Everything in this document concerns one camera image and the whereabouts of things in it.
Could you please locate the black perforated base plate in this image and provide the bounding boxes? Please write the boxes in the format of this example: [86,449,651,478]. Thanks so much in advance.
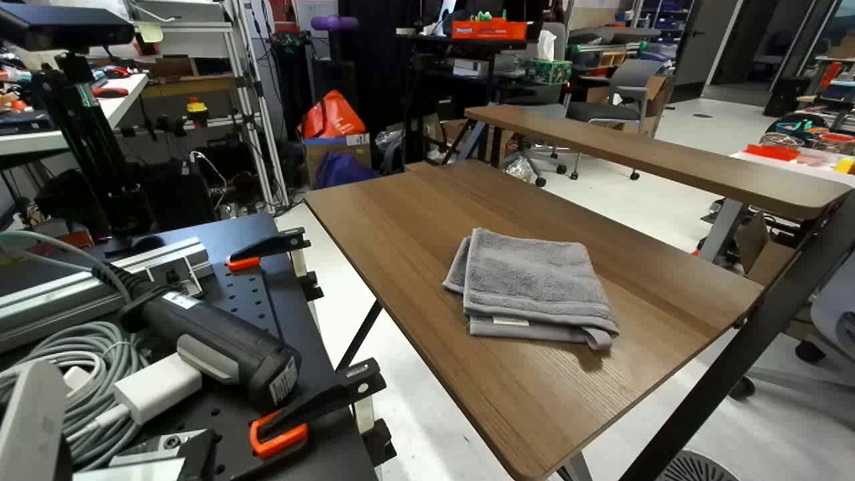
[88,212,402,481]

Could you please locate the small black orange clamp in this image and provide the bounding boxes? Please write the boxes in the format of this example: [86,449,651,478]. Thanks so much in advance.
[223,226,313,275]

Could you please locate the grey folded towel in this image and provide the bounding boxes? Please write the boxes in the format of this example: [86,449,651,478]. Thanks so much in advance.
[442,226,622,352]

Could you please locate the blue purple bag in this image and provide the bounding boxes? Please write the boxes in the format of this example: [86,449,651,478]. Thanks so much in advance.
[313,149,376,191]

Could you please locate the white metal shelf rack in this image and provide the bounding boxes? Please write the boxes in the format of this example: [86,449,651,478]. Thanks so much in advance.
[130,0,293,215]

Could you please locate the grey metal plate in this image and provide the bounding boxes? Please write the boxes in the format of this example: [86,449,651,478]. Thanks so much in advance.
[0,359,72,481]

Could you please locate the orange bag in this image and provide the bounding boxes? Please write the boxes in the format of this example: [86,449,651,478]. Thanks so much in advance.
[297,88,368,141]

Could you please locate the brown wooden table black frame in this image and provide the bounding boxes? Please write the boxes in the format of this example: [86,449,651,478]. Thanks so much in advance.
[303,103,855,481]

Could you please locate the cardboard box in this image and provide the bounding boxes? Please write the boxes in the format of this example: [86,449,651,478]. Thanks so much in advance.
[303,132,376,191]

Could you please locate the black camera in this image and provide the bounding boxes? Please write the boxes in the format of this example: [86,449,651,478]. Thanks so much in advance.
[0,0,138,53]

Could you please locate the black grey handheld device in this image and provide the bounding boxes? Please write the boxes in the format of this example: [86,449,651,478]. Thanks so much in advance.
[130,288,304,415]

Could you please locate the flat orange item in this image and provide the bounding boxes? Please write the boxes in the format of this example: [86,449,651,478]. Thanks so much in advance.
[742,141,805,164]

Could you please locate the grey office chair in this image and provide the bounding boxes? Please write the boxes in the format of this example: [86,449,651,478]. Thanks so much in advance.
[565,56,674,181]

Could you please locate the yellow black round object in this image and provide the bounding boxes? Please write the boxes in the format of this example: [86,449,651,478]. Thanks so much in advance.
[183,96,213,129]

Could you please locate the purple round object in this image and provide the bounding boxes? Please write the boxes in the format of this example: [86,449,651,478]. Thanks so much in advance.
[309,10,363,37]

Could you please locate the silver aluminium rail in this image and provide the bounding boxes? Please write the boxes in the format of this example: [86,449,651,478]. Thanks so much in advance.
[0,235,217,356]

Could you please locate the white side table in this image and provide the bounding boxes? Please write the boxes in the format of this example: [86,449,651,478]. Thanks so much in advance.
[0,69,153,161]

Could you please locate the large black orange clamp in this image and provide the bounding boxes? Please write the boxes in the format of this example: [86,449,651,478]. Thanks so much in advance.
[245,356,390,462]

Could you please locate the white power adapter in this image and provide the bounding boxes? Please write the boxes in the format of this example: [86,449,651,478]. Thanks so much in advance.
[112,351,207,429]

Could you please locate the grey coiled cable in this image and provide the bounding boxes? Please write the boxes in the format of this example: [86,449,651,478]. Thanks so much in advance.
[0,318,153,473]

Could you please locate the black tripod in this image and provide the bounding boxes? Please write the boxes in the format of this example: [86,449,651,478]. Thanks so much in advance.
[32,48,161,244]

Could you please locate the orange bin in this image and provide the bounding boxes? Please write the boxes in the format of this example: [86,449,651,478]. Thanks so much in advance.
[447,16,531,47]

